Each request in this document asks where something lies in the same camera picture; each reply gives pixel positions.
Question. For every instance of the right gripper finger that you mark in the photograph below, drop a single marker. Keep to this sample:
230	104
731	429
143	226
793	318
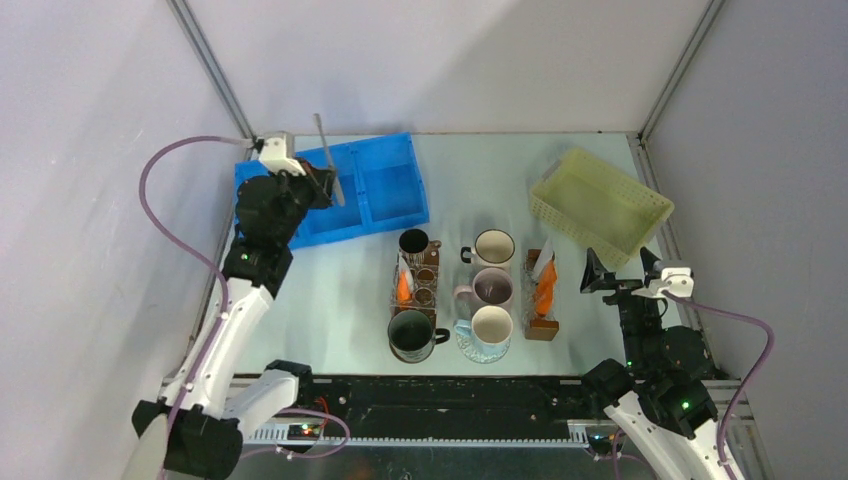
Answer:
596	276
652	264

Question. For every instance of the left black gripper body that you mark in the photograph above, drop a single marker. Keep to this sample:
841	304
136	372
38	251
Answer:
300	194

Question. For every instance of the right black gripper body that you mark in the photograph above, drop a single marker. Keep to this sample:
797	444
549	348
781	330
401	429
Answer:
637	314

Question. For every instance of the orange toothpaste tube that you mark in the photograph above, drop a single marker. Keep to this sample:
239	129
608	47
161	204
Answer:
544	294

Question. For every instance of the white toothpaste tube dark cap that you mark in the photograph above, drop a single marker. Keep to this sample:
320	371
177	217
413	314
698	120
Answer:
545	256

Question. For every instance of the clear holder with brown lid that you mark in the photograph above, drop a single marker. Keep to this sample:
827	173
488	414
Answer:
535	327

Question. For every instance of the grey toothbrush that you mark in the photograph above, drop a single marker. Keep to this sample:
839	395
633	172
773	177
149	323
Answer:
338	194

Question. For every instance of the pink mug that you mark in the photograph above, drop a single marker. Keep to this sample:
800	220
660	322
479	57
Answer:
489	287

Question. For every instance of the cream mug with black rim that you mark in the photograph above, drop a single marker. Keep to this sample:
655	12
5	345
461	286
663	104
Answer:
492	248

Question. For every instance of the light blue mug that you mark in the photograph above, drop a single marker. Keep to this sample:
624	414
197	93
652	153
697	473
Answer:
489	327

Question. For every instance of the brown metallic cup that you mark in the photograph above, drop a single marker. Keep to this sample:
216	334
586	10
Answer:
417	249

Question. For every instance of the white toothpaste tube red cap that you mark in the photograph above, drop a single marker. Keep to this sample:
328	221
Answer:
403	265

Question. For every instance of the small orange tube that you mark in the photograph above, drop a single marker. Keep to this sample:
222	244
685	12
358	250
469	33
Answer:
405	287

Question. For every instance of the clear textured two-hole holder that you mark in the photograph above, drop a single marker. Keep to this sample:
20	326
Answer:
424	298

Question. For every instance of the brown wooden oval tray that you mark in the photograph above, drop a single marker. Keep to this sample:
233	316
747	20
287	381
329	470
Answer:
412	331

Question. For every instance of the dark green mug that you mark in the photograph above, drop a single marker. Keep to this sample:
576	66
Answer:
412	337

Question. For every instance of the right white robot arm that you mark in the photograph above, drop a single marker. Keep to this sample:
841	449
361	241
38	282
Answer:
657	396

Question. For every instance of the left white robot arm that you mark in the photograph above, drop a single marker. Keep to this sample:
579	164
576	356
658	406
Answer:
194	427

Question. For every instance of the clear textured oval tray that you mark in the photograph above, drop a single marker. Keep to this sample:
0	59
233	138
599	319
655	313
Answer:
473	354

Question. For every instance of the cream perforated basket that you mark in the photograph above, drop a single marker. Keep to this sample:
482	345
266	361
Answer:
598	206

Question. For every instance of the blue three-compartment bin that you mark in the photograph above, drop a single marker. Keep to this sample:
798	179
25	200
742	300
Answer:
382	187

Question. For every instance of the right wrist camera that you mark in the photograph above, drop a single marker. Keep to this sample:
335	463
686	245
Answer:
676	281

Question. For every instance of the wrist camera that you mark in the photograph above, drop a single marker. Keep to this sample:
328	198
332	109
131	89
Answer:
276	153
676	281

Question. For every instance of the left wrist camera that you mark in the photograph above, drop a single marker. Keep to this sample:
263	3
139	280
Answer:
276	153

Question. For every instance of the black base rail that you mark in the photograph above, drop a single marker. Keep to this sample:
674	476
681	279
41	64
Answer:
464	410

